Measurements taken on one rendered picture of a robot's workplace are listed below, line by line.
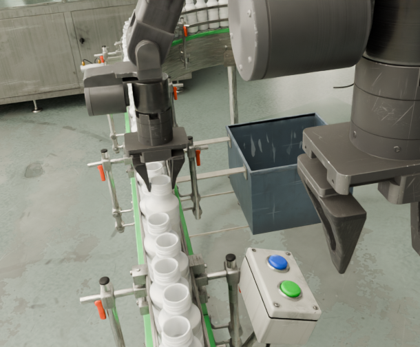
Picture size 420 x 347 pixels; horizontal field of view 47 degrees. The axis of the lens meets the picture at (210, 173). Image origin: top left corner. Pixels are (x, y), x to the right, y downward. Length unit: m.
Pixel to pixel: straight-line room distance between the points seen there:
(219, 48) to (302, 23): 2.30
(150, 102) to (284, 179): 0.70
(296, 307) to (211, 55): 1.94
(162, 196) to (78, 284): 1.71
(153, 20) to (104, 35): 3.53
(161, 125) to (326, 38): 0.54
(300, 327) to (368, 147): 0.48
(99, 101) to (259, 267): 0.35
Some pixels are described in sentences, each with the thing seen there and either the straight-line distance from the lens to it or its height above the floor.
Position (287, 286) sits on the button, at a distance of 0.73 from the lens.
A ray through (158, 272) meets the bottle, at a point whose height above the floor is 1.16.
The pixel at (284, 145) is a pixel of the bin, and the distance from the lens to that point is 1.68.
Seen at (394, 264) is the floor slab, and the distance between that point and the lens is 2.52.
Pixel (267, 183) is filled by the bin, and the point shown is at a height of 0.90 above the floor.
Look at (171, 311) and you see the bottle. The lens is 0.67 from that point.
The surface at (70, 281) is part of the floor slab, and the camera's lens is 2.54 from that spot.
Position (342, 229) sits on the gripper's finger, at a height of 1.45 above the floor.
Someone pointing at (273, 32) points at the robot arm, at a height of 1.57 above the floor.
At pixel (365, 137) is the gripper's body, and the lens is 0.30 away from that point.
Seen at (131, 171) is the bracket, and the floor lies 1.05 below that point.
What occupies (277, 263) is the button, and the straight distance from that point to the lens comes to 0.77.
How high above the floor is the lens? 1.64
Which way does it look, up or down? 31 degrees down
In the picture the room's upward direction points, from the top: 5 degrees counter-clockwise
